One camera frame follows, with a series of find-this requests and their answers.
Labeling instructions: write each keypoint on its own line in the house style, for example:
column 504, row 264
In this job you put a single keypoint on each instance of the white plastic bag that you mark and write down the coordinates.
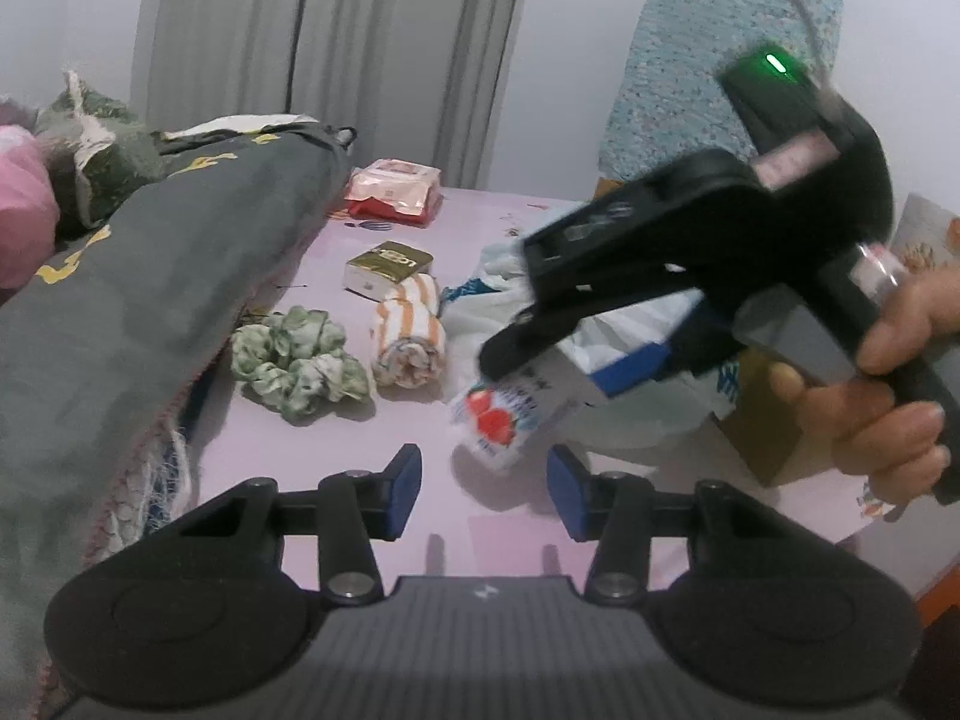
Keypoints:
column 491, row 315

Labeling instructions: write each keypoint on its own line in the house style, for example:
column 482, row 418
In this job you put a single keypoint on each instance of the green floral scrunchie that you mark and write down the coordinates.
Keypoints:
column 300, row 360

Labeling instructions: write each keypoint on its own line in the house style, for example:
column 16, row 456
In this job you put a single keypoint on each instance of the orange striped rolled towel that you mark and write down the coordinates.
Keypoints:
column 409, row 330

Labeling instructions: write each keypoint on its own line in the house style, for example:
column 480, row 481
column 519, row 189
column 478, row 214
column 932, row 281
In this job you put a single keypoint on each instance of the grey curtain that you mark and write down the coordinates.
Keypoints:
column 337, row 52

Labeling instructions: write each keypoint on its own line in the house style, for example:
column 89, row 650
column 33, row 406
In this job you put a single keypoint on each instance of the blue checkered mattress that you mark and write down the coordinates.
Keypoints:
column 150, row 480

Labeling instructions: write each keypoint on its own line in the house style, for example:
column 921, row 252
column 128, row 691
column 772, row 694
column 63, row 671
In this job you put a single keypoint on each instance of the white bed sheet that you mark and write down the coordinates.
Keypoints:
column 240, row 124

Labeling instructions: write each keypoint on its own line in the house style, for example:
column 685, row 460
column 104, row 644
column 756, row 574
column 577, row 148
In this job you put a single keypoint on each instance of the strawberry print tissue packet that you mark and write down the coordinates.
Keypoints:
column 495, row 420

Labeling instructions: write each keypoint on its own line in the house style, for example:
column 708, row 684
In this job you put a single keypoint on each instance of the pink plush cushion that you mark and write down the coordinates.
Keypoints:
column 22, row 202

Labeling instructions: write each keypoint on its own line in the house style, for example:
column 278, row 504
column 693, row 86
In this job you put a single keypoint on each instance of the gold tissue packet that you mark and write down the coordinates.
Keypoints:
column 386, row 266

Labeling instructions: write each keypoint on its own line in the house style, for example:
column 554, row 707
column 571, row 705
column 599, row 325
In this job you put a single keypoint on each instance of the person's right hand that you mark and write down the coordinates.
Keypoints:
column 885, row 427

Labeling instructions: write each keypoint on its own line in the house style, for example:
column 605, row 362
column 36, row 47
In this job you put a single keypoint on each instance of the white printed box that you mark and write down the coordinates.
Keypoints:
column 930, row 232

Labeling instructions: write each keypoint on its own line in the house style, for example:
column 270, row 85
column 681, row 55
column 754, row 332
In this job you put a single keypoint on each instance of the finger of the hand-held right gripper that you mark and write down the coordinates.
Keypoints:
column 585, row 251
column 540, row 334

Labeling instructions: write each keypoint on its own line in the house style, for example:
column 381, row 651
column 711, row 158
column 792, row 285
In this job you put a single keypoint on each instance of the grey blanket with yellow prints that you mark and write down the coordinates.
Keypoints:
column 150, row 277

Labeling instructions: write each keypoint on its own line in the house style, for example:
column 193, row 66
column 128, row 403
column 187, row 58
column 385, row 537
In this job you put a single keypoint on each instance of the green leaf print pillow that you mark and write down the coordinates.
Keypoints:
column 112, row 157

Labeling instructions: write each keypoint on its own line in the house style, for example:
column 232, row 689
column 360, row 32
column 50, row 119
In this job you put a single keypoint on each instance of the pink wet wipes pack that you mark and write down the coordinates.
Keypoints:
column 394, row 180

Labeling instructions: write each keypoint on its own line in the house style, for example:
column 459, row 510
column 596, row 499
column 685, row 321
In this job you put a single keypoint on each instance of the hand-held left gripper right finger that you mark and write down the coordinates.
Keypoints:
column 562, row 496

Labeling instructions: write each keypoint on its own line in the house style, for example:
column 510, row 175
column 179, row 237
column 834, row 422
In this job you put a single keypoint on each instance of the brown cardboard box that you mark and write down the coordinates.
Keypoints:
column 757, row 442

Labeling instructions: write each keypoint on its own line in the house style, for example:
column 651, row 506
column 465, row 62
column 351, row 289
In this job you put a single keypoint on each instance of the teal shaggy rug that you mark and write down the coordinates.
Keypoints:
column 690, row 52

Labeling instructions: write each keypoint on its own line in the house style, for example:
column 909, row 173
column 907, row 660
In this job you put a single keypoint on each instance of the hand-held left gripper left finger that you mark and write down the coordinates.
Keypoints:
column 405, row 493

